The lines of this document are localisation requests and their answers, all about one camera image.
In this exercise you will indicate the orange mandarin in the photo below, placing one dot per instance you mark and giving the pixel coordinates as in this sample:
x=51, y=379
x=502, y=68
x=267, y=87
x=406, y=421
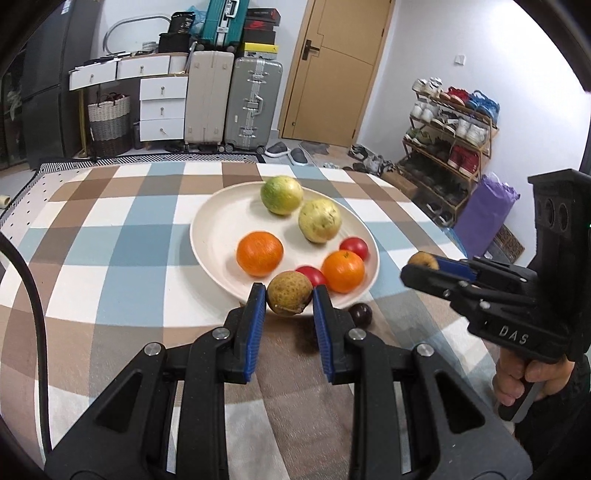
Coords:
x=343, y=272
x=260, y=254

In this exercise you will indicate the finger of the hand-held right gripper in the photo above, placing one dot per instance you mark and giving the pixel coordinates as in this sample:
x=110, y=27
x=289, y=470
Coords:
x=457, y=270
x=425, y=278

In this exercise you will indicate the black shoe box red label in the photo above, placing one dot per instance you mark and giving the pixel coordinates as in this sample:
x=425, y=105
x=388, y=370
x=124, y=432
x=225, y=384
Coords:
x=263, y=16

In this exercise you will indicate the person's right hand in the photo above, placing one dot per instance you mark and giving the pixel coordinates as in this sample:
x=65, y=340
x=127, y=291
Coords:
x=505, y=383

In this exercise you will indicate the wooden door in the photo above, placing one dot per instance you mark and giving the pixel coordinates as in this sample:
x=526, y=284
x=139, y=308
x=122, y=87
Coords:
x=341, y=92

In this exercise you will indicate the grey slipper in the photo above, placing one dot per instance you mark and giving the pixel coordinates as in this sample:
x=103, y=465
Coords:
x=278, y=150
x=299, y=157

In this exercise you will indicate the purple bag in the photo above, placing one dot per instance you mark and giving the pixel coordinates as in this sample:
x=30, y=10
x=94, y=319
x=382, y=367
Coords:
x=485, y=217

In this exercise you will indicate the flat brown box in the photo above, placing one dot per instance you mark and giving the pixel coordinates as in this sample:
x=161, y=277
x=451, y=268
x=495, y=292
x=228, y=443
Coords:
x=399, y=181

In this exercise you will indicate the yellow black shoe box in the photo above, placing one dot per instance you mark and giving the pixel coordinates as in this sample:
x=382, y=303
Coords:
x=258, y=49

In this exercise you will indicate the dark purple plum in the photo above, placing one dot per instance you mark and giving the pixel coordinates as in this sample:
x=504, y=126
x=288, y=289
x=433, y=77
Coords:
x=361, y=315

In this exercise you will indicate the woven laundry basket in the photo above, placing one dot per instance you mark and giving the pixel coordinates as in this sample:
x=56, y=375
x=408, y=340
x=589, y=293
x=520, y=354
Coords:
x=110, y=127

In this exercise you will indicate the person's right forearm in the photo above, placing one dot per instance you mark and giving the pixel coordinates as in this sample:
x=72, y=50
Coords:
x=568, y=415

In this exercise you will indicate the wooden shoe rack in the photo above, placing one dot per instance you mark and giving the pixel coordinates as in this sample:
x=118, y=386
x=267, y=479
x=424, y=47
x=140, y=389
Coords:
x=482, y=152

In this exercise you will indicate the grey door mat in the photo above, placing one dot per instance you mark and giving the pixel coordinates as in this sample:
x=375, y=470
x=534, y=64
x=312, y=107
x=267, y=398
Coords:
x=315, y=146

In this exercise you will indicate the red tomato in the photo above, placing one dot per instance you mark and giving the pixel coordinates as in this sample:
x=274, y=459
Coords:
x=354, y=247
x=314, y=276

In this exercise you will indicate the brown patterned doormat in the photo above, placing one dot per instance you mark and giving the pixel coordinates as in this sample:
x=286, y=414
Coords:
x=505, y=243

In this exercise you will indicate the small brown fruit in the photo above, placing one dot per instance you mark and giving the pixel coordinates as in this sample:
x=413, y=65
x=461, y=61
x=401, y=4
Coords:
x=421, y=258
x=288, y=290

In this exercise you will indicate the plain black shoe box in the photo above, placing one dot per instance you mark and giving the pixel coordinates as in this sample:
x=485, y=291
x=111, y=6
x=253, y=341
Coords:
x=259, y=37

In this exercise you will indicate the black white sneaker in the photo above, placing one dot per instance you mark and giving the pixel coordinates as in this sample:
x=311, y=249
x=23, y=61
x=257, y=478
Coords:
x=374, y=165
x=359, y=151

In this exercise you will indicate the cream round plate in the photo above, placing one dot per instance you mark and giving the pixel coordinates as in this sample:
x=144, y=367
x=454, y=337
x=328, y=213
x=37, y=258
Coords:
x=221, y=230

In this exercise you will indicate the beige suitcase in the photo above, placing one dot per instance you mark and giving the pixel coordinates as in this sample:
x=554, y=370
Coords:
x=208, y=99

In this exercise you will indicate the black storage bag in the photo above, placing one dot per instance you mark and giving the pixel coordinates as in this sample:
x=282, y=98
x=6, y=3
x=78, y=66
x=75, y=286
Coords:
x=174, y=43

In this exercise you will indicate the dark grey refrigerator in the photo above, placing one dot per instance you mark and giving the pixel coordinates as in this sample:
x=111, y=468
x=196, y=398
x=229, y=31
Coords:
x=51, y=92

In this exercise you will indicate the yellow green guava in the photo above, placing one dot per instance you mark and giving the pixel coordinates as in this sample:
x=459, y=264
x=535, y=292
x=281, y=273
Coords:
x=320, y=221

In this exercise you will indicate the blue plastic bag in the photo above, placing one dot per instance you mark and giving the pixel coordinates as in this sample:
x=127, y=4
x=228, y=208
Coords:
x=199, y=21

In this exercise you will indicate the white drawer cabinet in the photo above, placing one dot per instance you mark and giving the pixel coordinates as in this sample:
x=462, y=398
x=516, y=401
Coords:
x=161, y=92

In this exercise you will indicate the black shoe box red logo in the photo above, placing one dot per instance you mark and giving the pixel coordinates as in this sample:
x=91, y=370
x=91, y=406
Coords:
x=261, y=26

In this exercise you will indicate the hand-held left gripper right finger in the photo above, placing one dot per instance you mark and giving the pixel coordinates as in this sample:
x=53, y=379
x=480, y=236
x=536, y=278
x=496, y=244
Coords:
x=323, y=332

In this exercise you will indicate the teal suitcase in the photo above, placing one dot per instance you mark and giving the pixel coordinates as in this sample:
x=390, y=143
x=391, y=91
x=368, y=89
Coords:
x=226, y=23

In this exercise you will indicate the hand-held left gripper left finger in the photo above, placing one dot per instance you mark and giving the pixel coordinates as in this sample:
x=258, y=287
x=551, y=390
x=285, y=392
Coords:
x=254, y=332

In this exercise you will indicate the black printed bag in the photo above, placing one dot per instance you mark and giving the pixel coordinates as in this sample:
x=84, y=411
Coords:
x=181, y=22

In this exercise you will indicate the silver suitcase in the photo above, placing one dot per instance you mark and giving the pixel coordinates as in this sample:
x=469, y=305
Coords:
x=254, y=104

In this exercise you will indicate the green yellow citrus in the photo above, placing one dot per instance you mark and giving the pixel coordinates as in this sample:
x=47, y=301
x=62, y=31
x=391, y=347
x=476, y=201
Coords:
x=281, y=194

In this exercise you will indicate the dark glass cabinet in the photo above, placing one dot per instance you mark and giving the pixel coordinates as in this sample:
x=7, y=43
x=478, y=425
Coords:
x=10, y=110

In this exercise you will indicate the grey oval hoop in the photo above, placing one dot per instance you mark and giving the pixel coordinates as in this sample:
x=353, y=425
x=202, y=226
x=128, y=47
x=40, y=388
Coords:
x=107, y=39

